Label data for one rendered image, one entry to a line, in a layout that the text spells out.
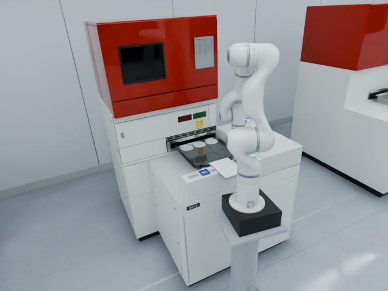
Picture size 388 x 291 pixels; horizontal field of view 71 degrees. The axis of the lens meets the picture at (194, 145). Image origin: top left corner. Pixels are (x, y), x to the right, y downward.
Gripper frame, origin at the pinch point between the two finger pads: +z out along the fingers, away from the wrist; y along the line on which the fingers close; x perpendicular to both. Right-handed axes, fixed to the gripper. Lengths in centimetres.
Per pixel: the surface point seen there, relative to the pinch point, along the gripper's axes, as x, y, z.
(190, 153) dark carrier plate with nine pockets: -16.9, -36.9, 15.2
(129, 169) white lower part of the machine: -59, -58, 27
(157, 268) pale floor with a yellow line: -56, -27, 105
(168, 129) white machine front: -24, -58, 2
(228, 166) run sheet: -7.9, 1.7, 8.8
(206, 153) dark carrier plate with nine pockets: -6.3, -30.2, 15.2
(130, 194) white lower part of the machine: -63, -58, 50
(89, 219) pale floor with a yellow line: -100, -115, 105
